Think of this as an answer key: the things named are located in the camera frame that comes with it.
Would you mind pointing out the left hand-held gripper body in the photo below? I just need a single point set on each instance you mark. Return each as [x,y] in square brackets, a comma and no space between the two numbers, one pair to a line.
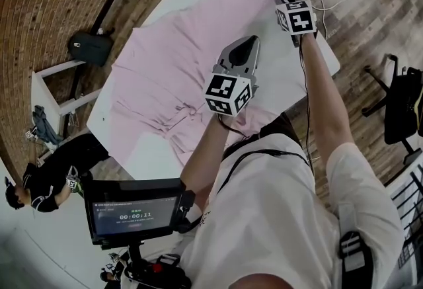
[228,89]

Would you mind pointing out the person's left forearm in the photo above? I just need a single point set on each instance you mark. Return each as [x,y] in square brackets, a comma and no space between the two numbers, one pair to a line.
[208,148]

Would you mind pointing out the white frame stand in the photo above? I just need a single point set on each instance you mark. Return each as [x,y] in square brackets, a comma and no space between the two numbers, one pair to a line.
[49,74]

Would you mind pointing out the black office chair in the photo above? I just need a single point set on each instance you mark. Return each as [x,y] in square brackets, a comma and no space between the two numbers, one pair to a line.
[403,106]

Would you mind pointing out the person's right forearm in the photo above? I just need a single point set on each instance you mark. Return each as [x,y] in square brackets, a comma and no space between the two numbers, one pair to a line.
[320,99]

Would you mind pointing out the white metal railing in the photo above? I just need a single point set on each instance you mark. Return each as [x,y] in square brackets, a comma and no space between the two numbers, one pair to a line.
[408,201]

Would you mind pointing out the pink clothing item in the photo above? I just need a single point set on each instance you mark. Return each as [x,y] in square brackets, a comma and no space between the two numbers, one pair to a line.
[165,59]

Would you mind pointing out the black backpack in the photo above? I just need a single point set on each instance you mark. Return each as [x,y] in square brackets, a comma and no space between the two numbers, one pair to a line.
[91,48]

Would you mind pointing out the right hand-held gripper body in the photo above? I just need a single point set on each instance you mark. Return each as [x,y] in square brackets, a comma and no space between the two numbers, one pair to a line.
[299,18]

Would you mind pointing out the grey-blue crumpled cloth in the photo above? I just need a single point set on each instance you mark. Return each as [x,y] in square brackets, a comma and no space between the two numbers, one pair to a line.
[46,125]

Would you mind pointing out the black monitor mount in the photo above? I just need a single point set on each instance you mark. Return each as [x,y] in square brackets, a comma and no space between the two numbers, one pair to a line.
[135,264]

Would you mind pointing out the person's white shirt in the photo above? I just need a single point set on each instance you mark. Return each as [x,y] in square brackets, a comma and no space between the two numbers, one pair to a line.
[281,201]

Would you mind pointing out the black monitor screen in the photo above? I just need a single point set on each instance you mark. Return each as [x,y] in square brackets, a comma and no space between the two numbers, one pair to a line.
[132,215]

